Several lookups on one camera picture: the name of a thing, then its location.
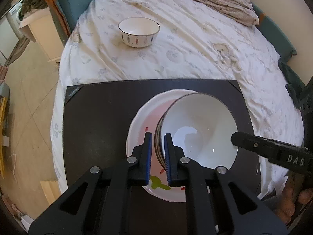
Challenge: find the white bedside cabinet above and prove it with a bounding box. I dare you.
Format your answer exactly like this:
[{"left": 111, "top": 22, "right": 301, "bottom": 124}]
[{"left": 19, "top": 7, "right": 64, "bottom": 63}]

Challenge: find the white floral bed sheet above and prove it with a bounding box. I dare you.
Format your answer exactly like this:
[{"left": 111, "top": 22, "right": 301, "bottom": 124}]
[{"left": 50, "top": 0, "right": 304, "bottom": 192}]

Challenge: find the light wooden board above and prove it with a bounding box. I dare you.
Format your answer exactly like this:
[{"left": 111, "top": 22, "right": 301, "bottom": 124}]
[{"left": 40, "top": 181, "right": 61, "bottom": 205}]

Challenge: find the person's right hand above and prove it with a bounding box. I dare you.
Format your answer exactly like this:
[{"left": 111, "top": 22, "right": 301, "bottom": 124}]
[{"left": 274, "top": 177, "right": 312, "bottom": 224}]

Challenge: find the pink strawberry plate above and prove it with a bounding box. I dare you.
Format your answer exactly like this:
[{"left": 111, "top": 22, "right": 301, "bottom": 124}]
[{"left": 125, "top": 89, "right": 199, "bottom": 203}]

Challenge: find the small fish pattern bowl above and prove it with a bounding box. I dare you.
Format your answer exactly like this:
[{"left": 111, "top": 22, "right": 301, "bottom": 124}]
[{"left": 118, "top": 17, "right": 161, "bottom": 48}]

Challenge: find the large fish pattern bowl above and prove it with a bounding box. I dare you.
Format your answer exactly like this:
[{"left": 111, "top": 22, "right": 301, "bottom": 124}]
[{"left": 154, "top": 93, "right": 238, "bottom": 169}]

